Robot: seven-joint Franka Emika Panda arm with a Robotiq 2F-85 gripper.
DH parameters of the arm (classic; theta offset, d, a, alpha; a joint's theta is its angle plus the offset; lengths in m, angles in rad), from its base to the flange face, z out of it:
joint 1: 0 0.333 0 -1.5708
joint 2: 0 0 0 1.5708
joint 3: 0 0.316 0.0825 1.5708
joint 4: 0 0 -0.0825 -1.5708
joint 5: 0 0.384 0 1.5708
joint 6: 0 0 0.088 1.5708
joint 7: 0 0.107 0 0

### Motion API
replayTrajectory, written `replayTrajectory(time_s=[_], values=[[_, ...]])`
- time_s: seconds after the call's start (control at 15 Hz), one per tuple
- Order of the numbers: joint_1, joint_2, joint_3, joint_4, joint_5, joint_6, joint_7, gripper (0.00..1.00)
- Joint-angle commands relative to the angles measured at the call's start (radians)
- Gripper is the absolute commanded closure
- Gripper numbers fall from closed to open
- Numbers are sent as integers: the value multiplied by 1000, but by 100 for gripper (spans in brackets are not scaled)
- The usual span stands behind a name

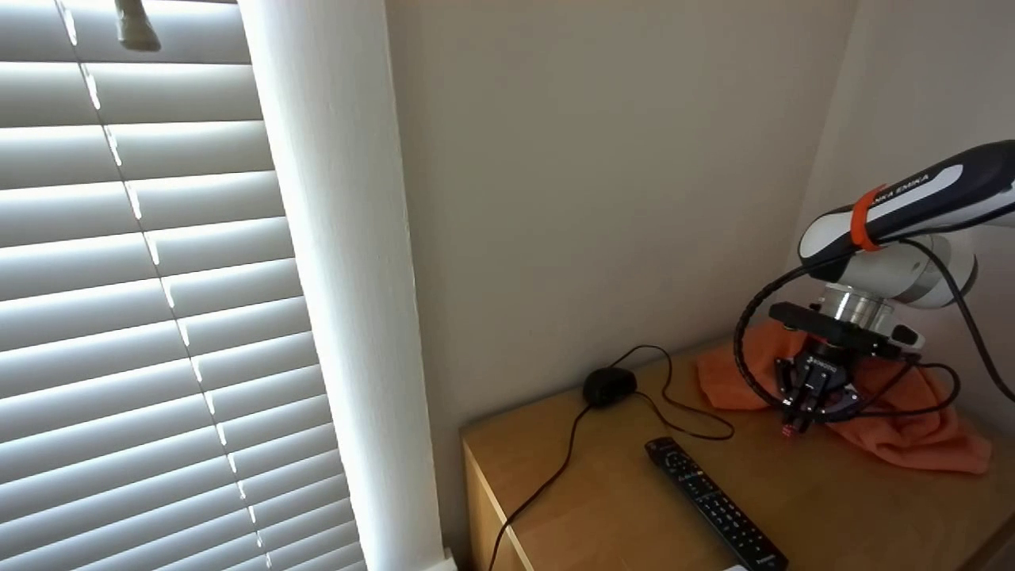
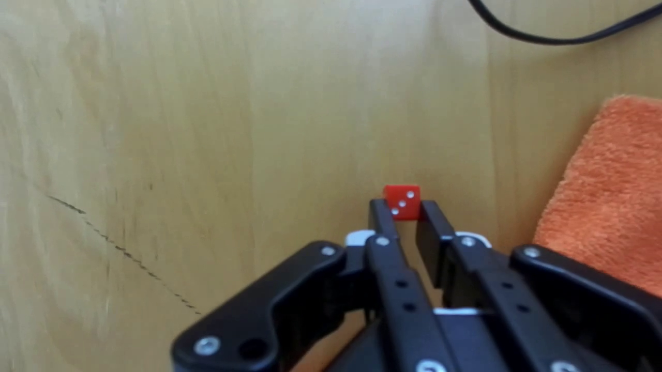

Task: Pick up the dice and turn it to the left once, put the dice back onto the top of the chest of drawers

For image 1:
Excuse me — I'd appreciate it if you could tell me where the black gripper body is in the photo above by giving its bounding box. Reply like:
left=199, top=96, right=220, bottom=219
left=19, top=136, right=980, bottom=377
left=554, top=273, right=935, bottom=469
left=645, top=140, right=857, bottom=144
left=773, top=346, right=863, bottom=418

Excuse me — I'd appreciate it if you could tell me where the light wooden cabinet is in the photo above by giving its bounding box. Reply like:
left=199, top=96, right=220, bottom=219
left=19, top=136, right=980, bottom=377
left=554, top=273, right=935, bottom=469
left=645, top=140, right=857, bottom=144
left=461, top=340, right=1015, bottom=571

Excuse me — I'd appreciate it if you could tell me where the orange crumpled cloth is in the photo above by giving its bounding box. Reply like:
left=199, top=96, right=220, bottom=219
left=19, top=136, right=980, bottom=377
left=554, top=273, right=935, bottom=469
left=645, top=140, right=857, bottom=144
left=695, top=315, right=996, bottom=476

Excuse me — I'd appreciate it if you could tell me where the black tv remote control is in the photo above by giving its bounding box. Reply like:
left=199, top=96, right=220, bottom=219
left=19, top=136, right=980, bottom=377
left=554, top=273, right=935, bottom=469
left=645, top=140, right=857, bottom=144
left=645, top=435, right=794, bottom=571

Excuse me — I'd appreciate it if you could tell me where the small black round device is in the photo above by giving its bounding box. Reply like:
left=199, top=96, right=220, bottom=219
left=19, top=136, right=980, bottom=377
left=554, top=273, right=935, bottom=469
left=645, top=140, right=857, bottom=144
left=580, top=365, right=642, bottom=413

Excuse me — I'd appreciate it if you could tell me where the white slatted window blind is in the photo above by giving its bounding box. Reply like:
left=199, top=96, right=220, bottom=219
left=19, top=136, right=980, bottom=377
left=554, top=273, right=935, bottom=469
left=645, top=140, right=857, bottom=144
left=0, top=0, right=371, bottom=571

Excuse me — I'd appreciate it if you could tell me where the grey blind tilt wand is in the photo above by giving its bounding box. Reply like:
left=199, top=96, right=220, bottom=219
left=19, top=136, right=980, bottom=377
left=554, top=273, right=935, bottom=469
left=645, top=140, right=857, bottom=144
left=110, top=0, right=164, bottom=54

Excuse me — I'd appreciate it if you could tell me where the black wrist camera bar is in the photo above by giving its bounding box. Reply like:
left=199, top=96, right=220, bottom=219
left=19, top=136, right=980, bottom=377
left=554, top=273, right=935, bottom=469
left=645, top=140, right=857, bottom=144
left=765, top=300, right=926, bottom=363

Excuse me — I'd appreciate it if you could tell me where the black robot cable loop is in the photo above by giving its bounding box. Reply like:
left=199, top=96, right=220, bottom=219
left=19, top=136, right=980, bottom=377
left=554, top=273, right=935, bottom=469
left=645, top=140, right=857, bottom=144
left=733, top=230, right=1015, bottom=424

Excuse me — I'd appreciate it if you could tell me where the orange strap on arm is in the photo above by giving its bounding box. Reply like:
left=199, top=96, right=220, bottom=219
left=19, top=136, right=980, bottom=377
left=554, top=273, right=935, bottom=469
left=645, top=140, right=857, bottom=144
left=847, top=186, right=889, bottom=254

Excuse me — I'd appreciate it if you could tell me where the thin black device cable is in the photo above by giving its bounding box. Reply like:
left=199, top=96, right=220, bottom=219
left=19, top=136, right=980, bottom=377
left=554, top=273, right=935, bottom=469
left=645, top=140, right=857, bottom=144
left=481, top=340, right=740, bottom=571

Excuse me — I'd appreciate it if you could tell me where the white window frame post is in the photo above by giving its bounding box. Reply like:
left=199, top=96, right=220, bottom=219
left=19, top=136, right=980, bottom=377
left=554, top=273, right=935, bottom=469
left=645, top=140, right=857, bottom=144
left=236, top=0, right=461, bottom=571

